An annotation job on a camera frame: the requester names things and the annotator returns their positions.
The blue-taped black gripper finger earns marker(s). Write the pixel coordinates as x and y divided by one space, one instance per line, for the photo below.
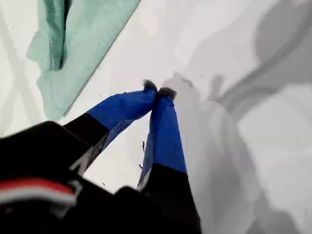
117 109
165 136

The pale green T-shirt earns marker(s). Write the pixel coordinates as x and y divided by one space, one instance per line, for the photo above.
92 36

